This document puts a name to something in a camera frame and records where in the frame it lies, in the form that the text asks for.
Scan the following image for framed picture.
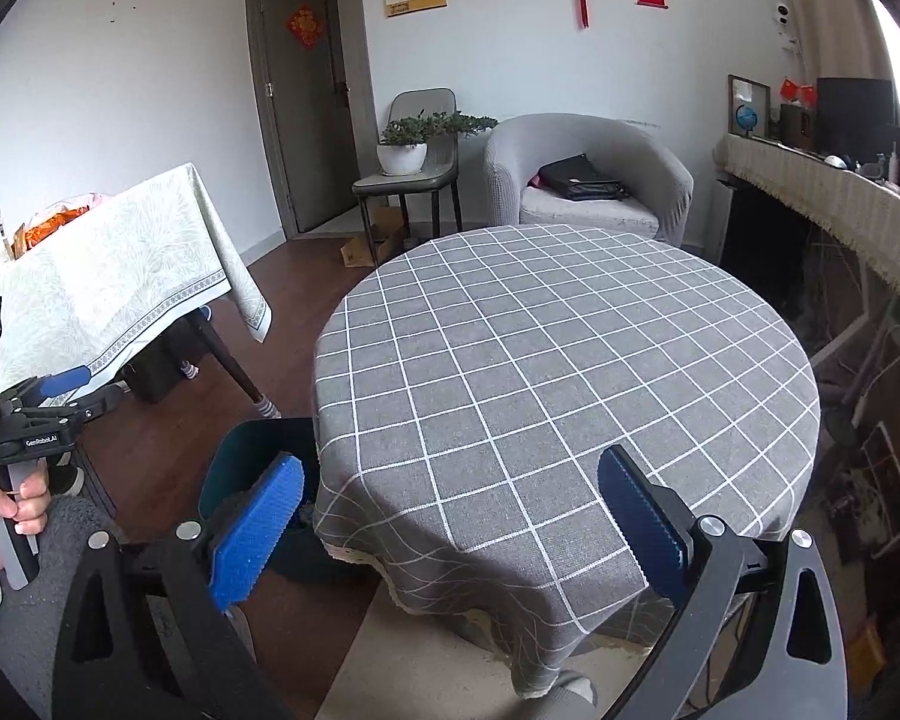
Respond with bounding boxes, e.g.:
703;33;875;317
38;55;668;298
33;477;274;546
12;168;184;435
727;74;773;140

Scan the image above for red door ornament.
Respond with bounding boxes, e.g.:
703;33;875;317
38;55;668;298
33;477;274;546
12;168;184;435
286;5;326;50

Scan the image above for black monitor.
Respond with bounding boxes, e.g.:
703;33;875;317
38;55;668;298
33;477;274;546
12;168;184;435
817;76;898;159

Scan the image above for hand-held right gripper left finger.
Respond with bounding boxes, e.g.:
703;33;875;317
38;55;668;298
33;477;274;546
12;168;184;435
51;453;307;720

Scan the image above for pale leaf-patterned tablecloth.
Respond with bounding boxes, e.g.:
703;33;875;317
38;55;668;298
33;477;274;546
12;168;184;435
0;162;274;407

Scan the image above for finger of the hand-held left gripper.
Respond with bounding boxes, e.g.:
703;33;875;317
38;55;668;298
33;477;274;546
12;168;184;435
22;382;125;429
0;364;93;407

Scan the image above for grey door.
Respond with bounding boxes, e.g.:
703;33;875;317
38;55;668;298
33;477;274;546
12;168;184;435
260;0;362;234

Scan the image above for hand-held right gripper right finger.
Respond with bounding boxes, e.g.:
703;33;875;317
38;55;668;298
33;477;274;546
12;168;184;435
597;445;848;720

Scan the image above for dark table leg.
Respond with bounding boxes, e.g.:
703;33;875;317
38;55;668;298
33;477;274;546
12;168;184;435
186;310;283;422

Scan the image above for grey armchair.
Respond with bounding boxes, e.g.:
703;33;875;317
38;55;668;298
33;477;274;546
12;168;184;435
483;113;695;249

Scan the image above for brown wooden box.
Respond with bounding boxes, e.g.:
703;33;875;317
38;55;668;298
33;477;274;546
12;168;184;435
779;103;815;150

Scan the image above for orange snack packets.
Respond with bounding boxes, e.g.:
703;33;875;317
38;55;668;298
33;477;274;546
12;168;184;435
13;193;115;250

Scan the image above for teal trash bin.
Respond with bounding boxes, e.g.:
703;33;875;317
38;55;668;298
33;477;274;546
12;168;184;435
198;418;324;587

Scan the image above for grey slipper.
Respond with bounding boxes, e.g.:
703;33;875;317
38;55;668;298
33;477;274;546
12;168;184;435
550;670;600;708

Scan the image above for beige rug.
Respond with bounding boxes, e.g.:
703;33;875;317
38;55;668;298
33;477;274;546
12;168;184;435
316;576;691;720

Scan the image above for potted green plant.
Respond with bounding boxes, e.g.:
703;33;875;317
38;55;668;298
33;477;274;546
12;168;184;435
376;110;500;178

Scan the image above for grey dining chair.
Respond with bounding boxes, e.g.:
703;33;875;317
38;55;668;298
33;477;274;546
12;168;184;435
352;87;464;242

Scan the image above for cardboard box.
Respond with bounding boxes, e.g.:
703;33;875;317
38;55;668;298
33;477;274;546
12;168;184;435
340;205;407;270

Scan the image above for black bag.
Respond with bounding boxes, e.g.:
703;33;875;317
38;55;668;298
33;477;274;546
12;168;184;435
535;153;632;203

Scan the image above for round table, grey checked cloth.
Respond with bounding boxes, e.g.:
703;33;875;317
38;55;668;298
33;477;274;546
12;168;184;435
312;224;823;699

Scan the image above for beige lace cloth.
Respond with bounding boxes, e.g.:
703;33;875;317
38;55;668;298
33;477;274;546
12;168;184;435
721;133;900;340

